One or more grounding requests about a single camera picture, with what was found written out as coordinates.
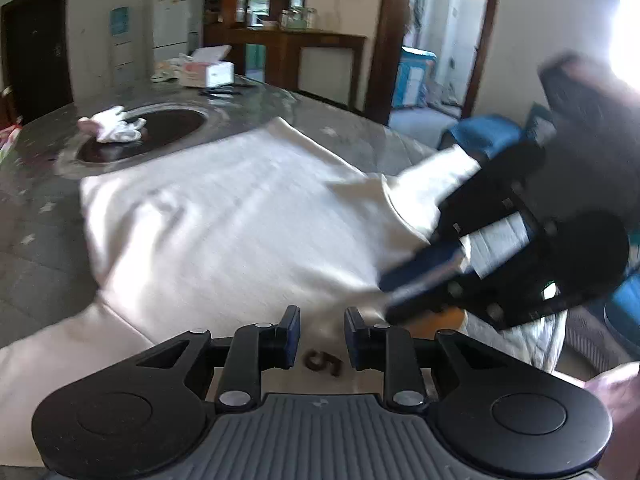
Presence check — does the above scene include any white refrigerator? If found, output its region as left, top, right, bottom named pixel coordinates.
left=152, top=0, right=191, bottom=63

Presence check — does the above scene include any white glove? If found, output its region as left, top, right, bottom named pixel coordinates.
left=77, top=105, right=146, bottom=144

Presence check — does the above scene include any round black induction cooktop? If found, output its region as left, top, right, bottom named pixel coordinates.
left=54, top=102, right=220, bottom=180

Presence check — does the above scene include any dark wooden door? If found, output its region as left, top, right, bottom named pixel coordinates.
left=1, top=0, right=74, bottom=124

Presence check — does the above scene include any white sweatshirt garment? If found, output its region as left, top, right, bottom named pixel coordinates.
left=0, top=115, right=569, bottom=466

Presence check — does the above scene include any floral cloth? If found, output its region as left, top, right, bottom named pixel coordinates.
left=151, top=53, right=192, bottom=82

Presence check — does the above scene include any person's hand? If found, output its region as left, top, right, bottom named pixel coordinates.
left=585, top=362, right=640, bottom=480

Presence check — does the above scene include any black smartphone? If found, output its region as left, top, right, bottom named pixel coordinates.
left=198, top=84, right=243, bottom=99

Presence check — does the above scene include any wooden side table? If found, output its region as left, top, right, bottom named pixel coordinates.
left=204, top=25, right=366, bottom=112

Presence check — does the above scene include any water dispenser with blue bottle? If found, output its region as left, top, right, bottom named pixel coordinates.
left=110, top=6, right=134, bottom=88

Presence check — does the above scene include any white tissue box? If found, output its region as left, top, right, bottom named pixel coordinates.
left=178, top=44, right=234, bottom=89

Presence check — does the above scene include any grey star-patterned table cover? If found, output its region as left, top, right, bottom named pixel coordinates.
left=1, top=76, right=455, bottom=346

